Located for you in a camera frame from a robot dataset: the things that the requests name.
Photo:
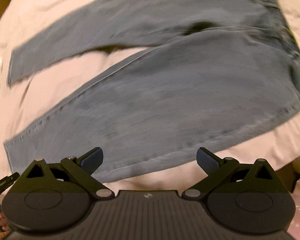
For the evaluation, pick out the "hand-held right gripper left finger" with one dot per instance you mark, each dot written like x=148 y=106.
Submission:
x=92 y=161

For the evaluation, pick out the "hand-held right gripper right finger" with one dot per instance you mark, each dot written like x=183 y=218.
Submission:
x=207 y=161

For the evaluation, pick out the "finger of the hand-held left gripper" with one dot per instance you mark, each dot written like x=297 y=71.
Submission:
x=2 y=183

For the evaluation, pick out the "blue denim jeans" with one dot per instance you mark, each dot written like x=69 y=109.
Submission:
x=165 y=105

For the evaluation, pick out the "white duvet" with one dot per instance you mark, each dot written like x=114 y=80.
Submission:
x=52 y=92

